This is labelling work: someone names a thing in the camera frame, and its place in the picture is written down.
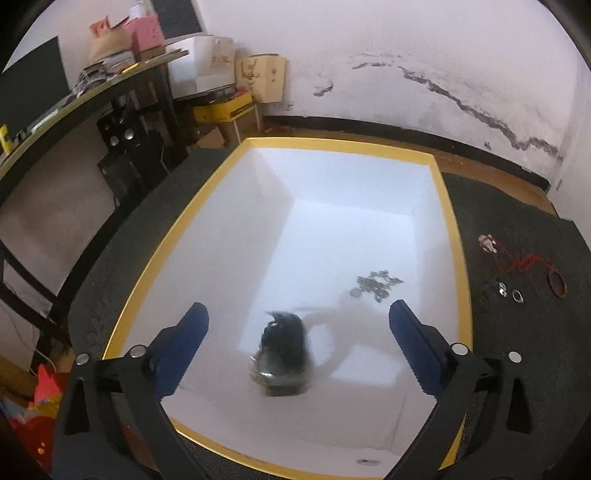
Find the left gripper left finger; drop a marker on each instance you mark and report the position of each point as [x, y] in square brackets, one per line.
[89, 442]

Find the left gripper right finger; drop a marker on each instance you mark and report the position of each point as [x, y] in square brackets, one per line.
[502, 444]

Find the red snack bag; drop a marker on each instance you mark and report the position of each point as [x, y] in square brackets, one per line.
[34, 425]

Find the black patterned table cloth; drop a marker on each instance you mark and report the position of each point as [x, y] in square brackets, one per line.
[552, 334]

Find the yellow white open box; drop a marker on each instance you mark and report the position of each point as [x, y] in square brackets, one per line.
[295, 377]

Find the black speaker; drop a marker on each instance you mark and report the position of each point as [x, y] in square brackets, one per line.
[120, 130]

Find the yellow cardboard box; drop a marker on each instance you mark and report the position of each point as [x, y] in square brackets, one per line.
[224, 111]

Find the black monitor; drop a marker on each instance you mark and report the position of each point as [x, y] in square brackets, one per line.
[32, 86]

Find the black desk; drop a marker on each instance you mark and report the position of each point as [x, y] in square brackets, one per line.
[17, 165]

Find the white paper bag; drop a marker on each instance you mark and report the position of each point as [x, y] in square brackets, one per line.
[208, 65]

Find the brown kraft paper bag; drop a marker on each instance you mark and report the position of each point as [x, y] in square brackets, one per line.
[262, 76]

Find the woven straw bag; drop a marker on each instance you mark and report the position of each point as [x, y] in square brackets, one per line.
[107, 40]

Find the pink box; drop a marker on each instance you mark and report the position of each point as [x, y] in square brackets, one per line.
[145, 33]

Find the silver chain jewelry pile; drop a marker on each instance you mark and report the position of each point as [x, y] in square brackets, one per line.
[378, 283]

